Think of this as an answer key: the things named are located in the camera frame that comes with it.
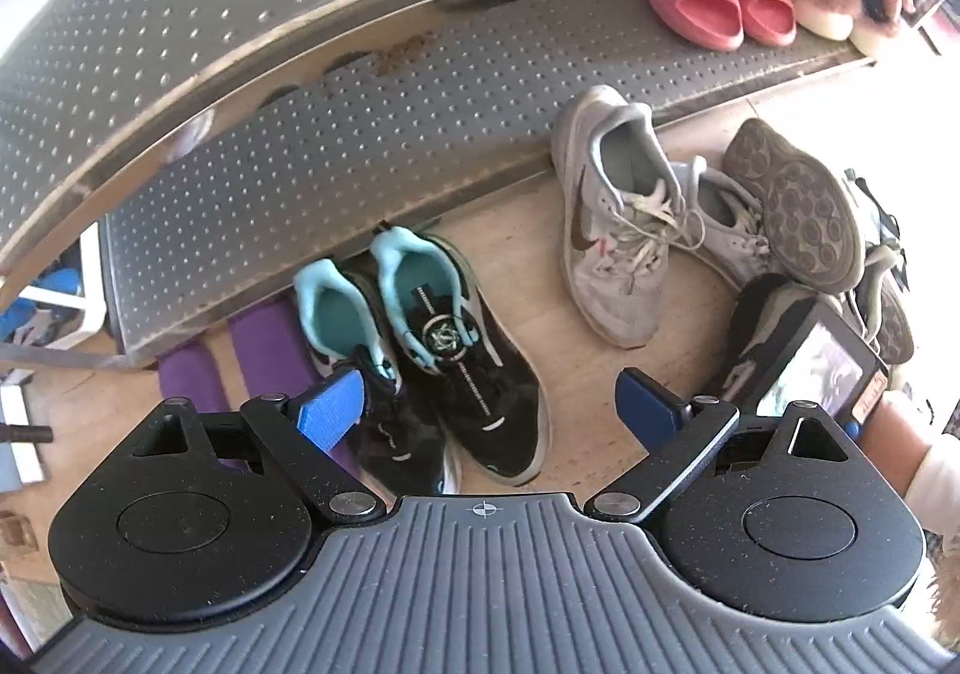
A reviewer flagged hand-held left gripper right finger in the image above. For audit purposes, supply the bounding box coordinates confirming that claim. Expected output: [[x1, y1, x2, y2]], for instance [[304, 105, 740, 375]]
[[585, 366, 848, 521]]

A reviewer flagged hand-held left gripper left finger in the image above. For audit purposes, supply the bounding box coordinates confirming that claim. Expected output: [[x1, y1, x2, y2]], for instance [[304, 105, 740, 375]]
[[135, 370, 387, 525]]

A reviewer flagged chunky grey black sneaker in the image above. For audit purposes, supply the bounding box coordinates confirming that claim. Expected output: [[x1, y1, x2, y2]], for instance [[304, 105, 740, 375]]
[[721, 272, 852, 409]]

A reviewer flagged purple foam slipper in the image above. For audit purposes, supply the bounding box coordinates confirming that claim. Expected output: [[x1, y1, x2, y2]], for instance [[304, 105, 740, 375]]
[[229, 306, 361, 495], [157, 340, 233, 414]]

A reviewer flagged black mesh sneaker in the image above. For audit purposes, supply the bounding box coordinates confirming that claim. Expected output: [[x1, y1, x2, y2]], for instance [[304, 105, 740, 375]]
[[721, 117, 865, 294], [844, 167, 917, 364]]

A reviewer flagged black teal-lined dial sneaker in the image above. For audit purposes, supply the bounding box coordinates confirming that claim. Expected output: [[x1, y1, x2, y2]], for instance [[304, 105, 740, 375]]
[[371, 227, 552, 487], [292, 259, 462, 495]]

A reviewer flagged metal shoe rack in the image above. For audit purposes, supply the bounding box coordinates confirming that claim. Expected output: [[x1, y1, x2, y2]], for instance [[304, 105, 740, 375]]
[[0, 0, 960, 369]]

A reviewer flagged person's right forearm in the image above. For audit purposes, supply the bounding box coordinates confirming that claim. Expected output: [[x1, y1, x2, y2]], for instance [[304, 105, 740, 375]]
[[862, 389, 960, 536]]

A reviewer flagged pink foam slipper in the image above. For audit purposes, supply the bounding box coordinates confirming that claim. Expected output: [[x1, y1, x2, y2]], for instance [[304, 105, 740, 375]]
[[724, 0, 798, 49], [641, 0, 745, 52]]

